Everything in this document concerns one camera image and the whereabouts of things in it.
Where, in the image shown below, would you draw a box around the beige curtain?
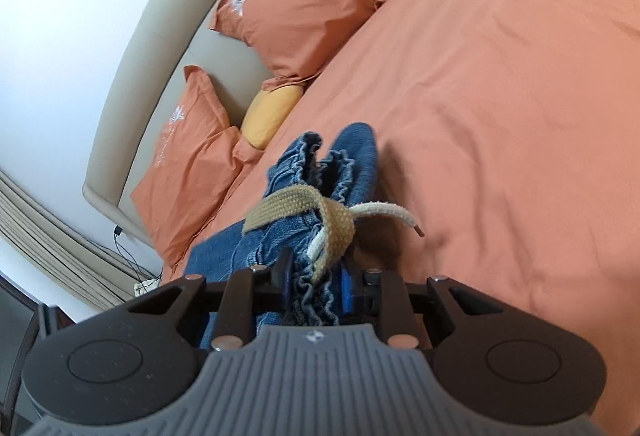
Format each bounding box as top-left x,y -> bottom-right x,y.
1,175 -> 160,312

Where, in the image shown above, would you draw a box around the orange bed duvet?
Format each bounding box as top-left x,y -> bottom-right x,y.
159,0 -> 640,436

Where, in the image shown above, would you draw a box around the small orange pillow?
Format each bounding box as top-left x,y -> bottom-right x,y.
131,66 -> 262,269

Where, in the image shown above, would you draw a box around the beige upholstered headboard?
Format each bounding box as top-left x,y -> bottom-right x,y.
82,0 -> 271,243

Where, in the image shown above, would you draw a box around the blue denim jeans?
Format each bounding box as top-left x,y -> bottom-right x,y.
182,121 -> 426,352

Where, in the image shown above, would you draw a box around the black cable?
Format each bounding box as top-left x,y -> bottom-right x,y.
112,224 -> 165,290

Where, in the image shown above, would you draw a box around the yellow cushion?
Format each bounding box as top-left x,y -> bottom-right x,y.
241,84 -> 304,150

